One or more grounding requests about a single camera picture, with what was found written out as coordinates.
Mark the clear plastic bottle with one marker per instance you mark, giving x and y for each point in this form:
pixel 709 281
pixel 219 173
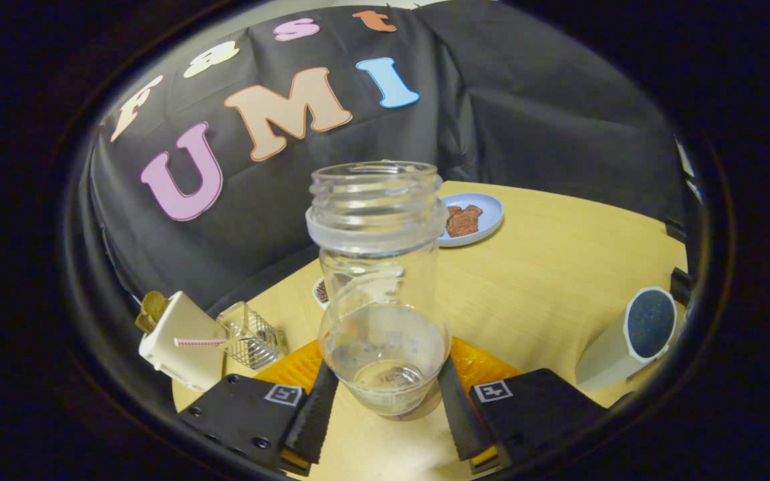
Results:
pixel 375 220

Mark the brown bread slice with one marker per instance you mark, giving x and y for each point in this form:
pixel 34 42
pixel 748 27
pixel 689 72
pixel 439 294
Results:
pixel 151 310

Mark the light blue plate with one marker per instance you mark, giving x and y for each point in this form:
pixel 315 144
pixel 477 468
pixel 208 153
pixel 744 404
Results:
pixel 488 210

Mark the wooden table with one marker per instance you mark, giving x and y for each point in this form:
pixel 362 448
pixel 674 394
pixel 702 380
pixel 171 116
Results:
pixel 545 287

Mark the white divided dish of grains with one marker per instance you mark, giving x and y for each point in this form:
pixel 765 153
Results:
pixel 321 292

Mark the black backdrop cloth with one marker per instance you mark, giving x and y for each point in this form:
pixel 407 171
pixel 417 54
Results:
pixel 525 100

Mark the clear ribbed square container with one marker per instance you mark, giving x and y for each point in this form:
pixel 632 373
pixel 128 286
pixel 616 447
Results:
pixel 251 337

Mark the white boxy container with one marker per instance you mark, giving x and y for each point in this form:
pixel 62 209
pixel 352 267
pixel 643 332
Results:
pixel 181 321

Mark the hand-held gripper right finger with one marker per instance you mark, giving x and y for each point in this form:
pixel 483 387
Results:
pixel 455 421

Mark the white cup with dark inside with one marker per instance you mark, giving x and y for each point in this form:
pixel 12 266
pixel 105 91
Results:
pixel 605 361

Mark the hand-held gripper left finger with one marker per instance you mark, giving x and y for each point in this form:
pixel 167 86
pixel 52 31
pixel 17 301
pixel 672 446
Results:
pixel 315 421

